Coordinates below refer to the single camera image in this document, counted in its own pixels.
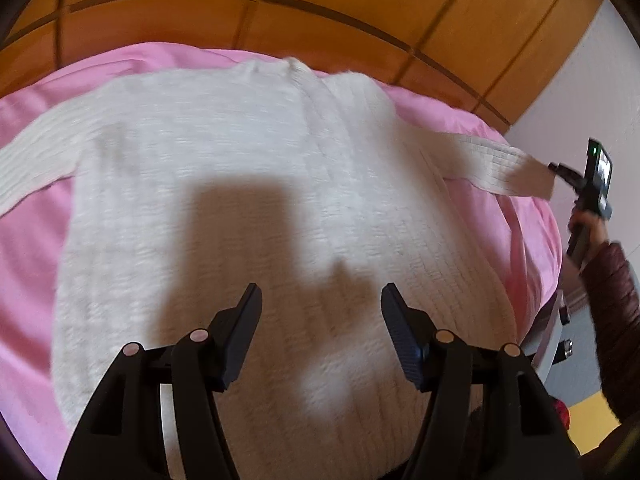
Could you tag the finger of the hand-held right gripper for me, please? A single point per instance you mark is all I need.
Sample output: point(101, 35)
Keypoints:
point(564, 174)

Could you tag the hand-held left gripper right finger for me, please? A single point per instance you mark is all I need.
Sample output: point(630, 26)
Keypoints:
point(401, 336)

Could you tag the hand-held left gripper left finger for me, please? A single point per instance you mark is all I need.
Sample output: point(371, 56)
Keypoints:
point(243, 327)

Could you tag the white knit sweater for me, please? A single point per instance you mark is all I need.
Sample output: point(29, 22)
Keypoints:
point(250, 160)

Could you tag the person's right forearm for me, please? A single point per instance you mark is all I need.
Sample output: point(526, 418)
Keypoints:
point(617, 320)

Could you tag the person's right hand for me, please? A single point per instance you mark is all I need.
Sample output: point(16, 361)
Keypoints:
point(595, 232)

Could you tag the grey drawer cabinet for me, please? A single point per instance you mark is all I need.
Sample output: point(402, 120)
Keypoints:
point(575, 360)

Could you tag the red object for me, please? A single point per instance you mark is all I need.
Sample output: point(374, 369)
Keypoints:
point(563, 414)

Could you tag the pink bed sheet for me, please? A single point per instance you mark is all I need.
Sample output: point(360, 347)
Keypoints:
point(30, 260)

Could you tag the wooden headboard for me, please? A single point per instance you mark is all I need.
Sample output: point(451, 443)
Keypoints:
point(300, 10)

